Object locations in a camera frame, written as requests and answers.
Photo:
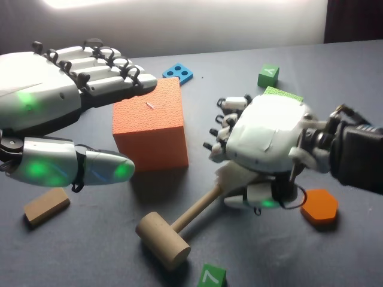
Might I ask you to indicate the green number cube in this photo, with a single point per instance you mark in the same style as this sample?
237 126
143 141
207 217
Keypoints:
212 276

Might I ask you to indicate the wooden mallet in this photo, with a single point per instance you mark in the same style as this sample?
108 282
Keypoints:
161 239

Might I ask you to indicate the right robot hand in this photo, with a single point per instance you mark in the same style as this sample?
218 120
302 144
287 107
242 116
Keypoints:
263 134

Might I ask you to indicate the orange hexagon block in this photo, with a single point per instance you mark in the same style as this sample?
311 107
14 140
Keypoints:
318 206

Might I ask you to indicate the plain wooden rectangular block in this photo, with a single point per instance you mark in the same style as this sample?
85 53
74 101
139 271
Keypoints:
46 206

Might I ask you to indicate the large orange foam cube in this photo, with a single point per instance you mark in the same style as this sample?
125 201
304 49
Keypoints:
149 140

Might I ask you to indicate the dark curtain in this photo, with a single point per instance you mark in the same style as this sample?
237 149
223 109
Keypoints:
353 18

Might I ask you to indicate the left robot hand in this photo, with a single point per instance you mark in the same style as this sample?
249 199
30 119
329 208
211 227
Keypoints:
36 89

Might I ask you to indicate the flat green foam square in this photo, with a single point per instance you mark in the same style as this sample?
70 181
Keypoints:
284 93

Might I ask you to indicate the grey table cloth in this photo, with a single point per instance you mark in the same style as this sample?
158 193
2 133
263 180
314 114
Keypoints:
89 254

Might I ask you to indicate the green letter cube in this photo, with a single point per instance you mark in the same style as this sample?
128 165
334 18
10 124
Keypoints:
267 76

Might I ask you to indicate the blue four-hole square block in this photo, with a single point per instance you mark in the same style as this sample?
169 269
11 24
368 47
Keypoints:
167 74

